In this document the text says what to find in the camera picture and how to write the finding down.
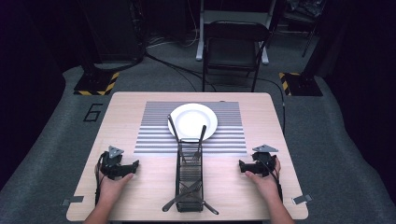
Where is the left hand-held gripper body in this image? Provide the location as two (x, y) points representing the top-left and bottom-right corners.
(99, 145), (126, 181)

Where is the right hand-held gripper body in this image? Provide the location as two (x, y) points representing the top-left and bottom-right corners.
(251, 144), (279, 178)

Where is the metal fork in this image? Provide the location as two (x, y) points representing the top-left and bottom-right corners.
(178, 182), (219, 216)
(191, 124), (207, 162)

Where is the metal knife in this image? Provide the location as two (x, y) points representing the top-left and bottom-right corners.
(162, 180), (203, 213)
(167, 114), (187, 162)

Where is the black wire cutlery rack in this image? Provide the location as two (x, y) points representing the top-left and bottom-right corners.
(175, 137), (205, 214)

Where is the person's right hand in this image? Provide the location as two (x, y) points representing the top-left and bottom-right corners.
(244, 157), (283, 203)

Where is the person's left hand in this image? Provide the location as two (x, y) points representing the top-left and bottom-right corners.
(94, 163), (135, 203)

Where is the grey striped placemat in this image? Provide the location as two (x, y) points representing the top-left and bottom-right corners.
(134, 101), (248, 156)

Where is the grey tape strip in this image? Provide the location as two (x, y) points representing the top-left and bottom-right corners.
(61, 195), (85, 207)
(291, 193), (313, 205)

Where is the white plate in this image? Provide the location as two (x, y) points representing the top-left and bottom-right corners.
(167, 103), (219, 144)

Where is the black base with hazard stripes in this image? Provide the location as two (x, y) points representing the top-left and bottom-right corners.
(73, 71), (120, 96)
(278, 71), (324, 97)

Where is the black folding chair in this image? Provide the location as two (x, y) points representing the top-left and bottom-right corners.
(202, 20), (272, 93)

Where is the black cabinet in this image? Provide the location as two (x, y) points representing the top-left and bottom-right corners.
(77, 0), (147, 64)

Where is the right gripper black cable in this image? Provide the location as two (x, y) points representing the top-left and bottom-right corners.
(257, 158), (284, 203)

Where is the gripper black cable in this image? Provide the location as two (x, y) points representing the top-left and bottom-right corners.
(94, 151), (108, 207)
(257, 158), (284, 203)

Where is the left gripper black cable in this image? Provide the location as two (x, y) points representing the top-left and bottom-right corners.
(94, 151), (108, 207)

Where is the thick black floor cable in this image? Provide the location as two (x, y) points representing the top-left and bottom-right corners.
(92, 36), (219, 92)

